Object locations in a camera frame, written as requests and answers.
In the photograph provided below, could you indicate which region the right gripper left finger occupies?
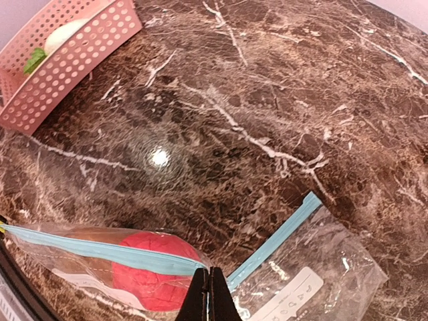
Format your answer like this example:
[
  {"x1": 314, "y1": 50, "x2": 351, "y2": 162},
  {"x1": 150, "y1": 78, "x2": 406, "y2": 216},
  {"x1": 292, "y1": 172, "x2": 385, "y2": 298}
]
[{"x1": 175, "y1": 268, "x2": 209, "y2": 321}]

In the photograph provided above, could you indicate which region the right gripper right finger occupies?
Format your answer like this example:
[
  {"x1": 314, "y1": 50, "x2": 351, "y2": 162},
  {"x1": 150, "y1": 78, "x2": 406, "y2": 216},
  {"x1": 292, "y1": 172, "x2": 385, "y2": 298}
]
[{"x1": 209, "y1": 267, "x2": 239, "y2": 321}]

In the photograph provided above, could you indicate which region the white toy bun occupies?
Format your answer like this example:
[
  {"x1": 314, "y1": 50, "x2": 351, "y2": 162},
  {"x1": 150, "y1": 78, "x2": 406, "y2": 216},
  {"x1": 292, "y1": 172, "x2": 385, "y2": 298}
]
[{"x1": 43, "y1": 18, "x2": 89, "y2": 55}]

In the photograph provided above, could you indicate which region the green toy lettuce leaf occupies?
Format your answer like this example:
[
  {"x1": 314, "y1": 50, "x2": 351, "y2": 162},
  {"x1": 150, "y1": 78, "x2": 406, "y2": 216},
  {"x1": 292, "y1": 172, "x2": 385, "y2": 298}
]
[{"x1": 23, "y1": 47, "x2": 47, "y2": 74}]

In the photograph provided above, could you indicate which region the pink perforated plastic basket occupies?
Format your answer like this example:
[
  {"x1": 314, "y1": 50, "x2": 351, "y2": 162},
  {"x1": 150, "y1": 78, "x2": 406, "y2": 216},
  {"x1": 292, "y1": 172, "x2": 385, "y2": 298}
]
[{"x1": 1, "y1": 1, "x2": 142, "y2": 135}]

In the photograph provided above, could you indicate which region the red toy fruit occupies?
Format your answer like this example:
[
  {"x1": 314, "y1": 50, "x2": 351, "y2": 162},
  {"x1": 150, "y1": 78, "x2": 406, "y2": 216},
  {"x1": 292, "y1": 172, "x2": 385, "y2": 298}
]
[{"x1": 112, "y1": 231, "x2": 204, "y2": 312}]

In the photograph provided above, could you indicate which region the zip bag with blue zipper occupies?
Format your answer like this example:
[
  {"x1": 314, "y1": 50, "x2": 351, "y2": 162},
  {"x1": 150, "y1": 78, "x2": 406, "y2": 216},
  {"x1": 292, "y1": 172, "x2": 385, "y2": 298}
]
[{"x1": 1, "y1": 223, "x2": 211, "y2": 312}]

